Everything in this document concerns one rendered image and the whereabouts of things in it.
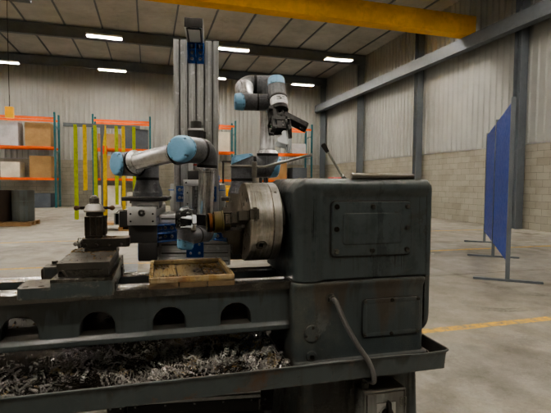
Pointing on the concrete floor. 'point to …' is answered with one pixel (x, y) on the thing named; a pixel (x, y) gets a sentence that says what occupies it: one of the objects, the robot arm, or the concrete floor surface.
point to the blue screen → (500, 191)
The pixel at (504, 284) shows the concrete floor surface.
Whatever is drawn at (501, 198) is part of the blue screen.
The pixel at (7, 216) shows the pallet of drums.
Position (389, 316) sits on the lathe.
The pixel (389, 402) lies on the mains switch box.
